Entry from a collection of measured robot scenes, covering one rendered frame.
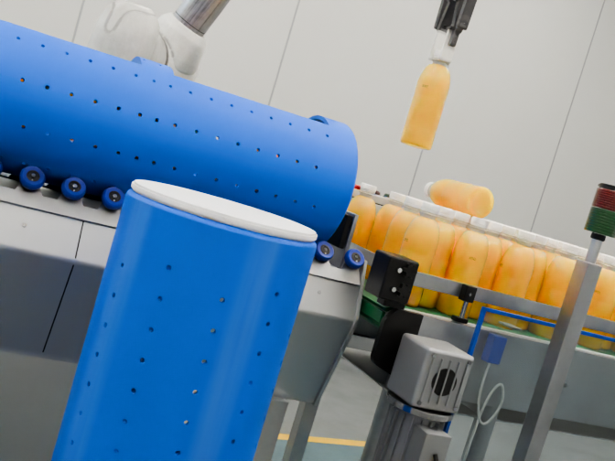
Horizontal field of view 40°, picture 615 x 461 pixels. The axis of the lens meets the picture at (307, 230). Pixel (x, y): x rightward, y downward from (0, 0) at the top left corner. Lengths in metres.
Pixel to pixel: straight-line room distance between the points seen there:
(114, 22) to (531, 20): 4.15
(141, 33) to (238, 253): 1.20
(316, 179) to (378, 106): 3.60
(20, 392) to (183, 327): 1.19
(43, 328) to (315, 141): 0.64
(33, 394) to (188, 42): 1.00
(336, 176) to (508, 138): 4.31
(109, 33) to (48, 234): 0.76
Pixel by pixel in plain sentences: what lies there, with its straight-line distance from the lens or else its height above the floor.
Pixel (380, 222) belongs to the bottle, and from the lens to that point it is 2.06.
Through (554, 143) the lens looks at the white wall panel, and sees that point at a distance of 6.28.
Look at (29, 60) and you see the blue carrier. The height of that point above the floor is 1.16.
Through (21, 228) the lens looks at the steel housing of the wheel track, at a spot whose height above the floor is 0.87.
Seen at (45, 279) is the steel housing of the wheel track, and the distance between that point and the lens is 1.63.
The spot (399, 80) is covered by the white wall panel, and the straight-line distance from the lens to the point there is 5.36.
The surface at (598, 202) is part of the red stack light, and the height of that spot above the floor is 1.22.
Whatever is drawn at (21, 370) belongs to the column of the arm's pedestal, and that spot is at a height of 0.43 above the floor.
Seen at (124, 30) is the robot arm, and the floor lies 1.31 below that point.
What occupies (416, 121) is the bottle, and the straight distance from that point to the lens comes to 1.93.
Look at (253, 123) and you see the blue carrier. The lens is 1.67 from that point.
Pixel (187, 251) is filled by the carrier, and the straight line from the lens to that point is 1.11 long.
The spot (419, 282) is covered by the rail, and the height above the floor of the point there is 0.96.
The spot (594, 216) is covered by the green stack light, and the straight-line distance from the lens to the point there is 1.79.
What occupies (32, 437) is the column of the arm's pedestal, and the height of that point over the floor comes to 0.26.
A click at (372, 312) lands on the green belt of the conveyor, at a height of 0.87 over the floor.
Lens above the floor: 1.13
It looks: 4 degrees down
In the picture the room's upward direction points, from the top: 17 degrees clockwise
